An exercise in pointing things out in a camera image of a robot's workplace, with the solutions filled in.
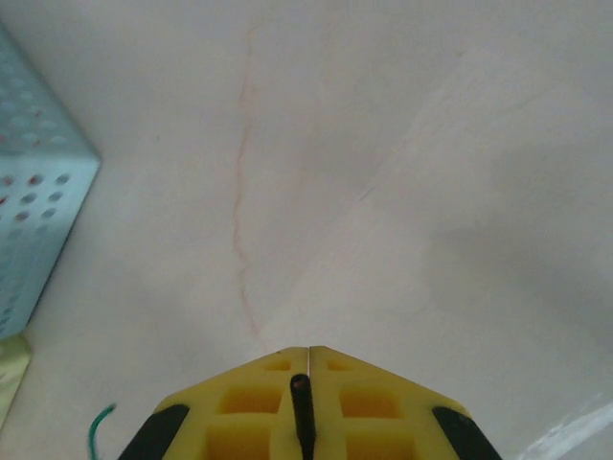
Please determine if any green plastic basket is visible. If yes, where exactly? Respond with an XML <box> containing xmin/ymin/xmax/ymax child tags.
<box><xmin>0</xmin><ymin>333</ymin><xmax>34</xmax><ymax>399</ymax></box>

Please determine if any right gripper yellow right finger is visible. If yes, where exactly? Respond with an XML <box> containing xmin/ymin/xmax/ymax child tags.
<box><xmin>308</xmin><ymin>344</ymin><xmax>500</xmax><ymax>460</ymax></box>

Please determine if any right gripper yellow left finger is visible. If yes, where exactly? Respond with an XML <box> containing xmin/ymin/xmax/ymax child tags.
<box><xmin>117</xmin><ymin>344</ymin><xmax>310</xmax><ymax>460</ymax></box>

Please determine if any blue plastic basket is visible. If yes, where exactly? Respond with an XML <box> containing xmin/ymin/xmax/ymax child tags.
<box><xmin>0</xmin><ymin>22</ymin><xmax>102</xmax><ymax>342</ymax></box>

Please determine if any thin green cable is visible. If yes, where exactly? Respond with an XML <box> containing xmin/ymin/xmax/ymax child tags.
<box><xmin>85</xmin><ymin>402</ymin><xmax>119</xmax><ymax>460</ymax></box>

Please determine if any thin black cable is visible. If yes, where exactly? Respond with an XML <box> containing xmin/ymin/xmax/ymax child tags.
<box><xmin>288</xmin><ymin>373</ymin><xmax>318</xmax><ymax>460</ymax></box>

